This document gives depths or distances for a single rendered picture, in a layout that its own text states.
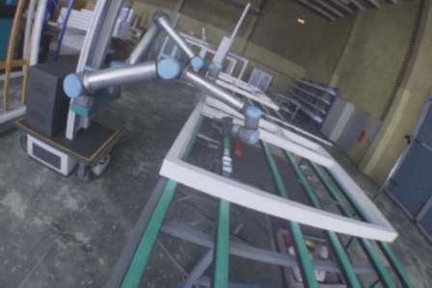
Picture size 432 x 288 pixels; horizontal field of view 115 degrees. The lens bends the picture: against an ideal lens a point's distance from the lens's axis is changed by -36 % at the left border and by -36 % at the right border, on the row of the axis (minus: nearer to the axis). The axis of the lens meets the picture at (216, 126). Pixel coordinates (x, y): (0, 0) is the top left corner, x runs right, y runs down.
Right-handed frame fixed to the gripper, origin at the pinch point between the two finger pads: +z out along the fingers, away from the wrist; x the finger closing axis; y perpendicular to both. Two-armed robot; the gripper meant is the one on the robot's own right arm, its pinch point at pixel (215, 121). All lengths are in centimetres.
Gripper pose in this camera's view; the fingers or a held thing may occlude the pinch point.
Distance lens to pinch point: 150.7
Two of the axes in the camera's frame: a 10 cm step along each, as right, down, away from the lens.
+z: -7.6, -3.0, 5.7
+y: 6.3, -1.6, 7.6
